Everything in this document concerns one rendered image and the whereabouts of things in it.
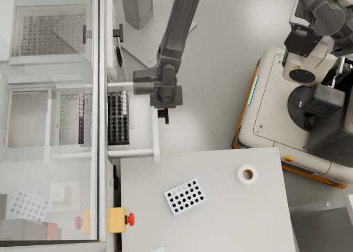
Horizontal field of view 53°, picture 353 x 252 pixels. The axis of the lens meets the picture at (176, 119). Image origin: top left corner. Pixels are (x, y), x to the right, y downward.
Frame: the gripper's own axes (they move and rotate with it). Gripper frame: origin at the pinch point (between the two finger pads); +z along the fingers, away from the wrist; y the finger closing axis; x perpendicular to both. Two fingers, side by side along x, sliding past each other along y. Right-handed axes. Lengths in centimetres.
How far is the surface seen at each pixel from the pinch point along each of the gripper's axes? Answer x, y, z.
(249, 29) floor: -88, -63, 87
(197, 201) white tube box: 30.4, -10.4, 13.4
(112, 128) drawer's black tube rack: 7.1, 17.6, 0.7
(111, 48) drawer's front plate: -20.9, 17.9, -3.0
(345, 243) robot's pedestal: 47, -71, 33
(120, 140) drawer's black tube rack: 10.7, 15.2, 3.4
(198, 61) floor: -66, -27, 88
